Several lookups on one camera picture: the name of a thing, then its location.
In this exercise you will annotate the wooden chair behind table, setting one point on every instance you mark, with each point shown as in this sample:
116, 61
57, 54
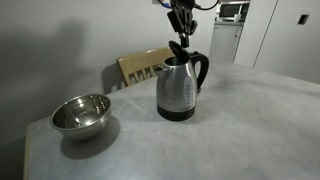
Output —
141, 65

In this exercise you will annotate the black wall switch plate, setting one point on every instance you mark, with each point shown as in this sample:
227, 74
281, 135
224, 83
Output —
303, 18

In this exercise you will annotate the microwave oven on fridge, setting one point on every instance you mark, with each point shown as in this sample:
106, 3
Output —
229, 10

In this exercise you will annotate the white refrigerator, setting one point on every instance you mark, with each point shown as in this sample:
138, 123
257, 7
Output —
225, 40

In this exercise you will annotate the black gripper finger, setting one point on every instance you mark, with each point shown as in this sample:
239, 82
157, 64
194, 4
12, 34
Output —
184, 40

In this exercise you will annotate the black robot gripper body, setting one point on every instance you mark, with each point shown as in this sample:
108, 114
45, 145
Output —
181, 17

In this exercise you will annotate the stainless steel electric kettle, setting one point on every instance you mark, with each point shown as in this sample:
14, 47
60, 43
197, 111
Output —
179, 80

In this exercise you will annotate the stainless steel mixing bowl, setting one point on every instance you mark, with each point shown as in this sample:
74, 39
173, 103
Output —
82, 117

